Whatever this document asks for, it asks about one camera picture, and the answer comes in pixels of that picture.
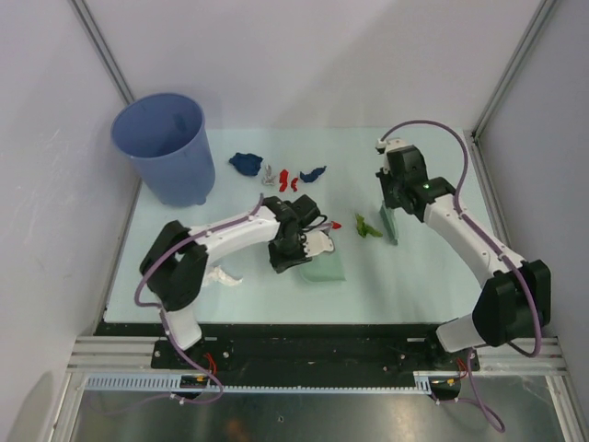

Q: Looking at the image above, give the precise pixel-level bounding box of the white paper scrap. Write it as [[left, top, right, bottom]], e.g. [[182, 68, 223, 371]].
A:
[[202, 266, 243, 286]]

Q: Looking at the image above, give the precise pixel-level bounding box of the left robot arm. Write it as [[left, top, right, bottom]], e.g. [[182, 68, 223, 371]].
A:
[[134, 194, 335, 368]]

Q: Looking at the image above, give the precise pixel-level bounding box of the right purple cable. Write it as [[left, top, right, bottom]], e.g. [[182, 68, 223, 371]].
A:
[[379, 119, 547, 434]]

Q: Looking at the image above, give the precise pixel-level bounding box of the right aluminium frame post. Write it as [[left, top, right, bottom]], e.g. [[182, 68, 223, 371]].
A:
[[471, 0, 560, 139]]

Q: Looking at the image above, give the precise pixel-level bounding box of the perforated cable duct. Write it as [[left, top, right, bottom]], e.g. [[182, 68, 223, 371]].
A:
[[85, 372, 460, 395]]

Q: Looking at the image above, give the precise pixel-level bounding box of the blue plastic bucket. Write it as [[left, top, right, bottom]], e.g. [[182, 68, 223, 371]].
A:
[[110, 93, 215, 207]]

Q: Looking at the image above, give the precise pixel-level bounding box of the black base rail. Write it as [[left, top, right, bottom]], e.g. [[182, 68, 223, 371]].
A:
[[95, 322, 479, 386]]

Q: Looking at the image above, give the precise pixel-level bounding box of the left aluminium frame post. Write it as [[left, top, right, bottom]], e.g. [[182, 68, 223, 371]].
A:
[[68, 0, 135, 105]]

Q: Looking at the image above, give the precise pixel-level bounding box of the small dark blue scrap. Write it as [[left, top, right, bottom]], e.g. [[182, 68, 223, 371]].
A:
[[299, 166, 327, 183]]

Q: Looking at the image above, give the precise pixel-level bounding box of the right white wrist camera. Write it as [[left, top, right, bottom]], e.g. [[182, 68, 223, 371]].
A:
[[375, 138, 410, 155]]

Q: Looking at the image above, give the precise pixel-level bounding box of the green dustpan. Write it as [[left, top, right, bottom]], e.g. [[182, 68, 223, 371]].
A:
[[299, 251, 346, 283]]

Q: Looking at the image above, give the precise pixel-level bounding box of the green hand brush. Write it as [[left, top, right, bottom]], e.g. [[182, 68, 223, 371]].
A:
[[379, 203, 398, 246]]

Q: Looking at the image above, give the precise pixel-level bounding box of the green paper scrap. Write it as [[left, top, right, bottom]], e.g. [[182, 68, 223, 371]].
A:
[[354, 213, 383, 238]]

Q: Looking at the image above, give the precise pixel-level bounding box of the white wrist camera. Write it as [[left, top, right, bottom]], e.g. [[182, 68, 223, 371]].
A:
[[375, 138, 410, 155], [303, 230, 335, 258]]

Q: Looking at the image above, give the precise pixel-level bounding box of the aluminium frame post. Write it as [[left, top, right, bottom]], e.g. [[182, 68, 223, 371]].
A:
[[68, 0, 135, 105], [471, 0, 560, 139]]

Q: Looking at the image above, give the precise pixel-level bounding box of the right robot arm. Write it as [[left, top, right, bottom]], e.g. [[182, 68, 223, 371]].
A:
[[375, 139, 551, 369]]

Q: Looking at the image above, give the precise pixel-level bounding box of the grey paper scrap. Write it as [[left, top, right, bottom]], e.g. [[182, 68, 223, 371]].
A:
[[261, 164, 277, 187]]

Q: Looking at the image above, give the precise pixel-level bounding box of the large dark blue scrap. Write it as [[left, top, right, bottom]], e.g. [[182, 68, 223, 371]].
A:
[[228, 153, 263, 177]]

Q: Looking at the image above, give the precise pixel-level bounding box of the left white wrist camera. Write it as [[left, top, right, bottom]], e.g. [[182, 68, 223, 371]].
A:
[[303, 230, 335, 258]]

